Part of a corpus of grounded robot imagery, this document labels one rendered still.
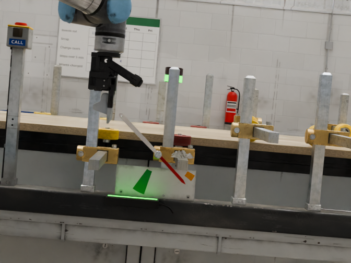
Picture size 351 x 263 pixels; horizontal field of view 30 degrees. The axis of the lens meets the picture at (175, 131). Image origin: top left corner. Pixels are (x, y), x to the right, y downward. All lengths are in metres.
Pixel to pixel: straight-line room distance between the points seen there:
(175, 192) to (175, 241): 0.17
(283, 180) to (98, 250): 0.72
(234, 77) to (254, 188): 6.98
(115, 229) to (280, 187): 0.63
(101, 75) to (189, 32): 7.40
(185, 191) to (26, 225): 0.54
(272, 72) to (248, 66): 0.36
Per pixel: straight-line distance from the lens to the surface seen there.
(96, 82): 1.96
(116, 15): 1.77
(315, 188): 2.22
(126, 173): 2.15
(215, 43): 9.34
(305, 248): 2.28
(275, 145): 2.34
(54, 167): 2.40
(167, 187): 2.15
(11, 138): 2.20
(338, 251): 2.31
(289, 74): 9.45
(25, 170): 2.42
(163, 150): 2.14
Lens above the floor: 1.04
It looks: 3 degrees down
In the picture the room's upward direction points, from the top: 5 degrees clockwise
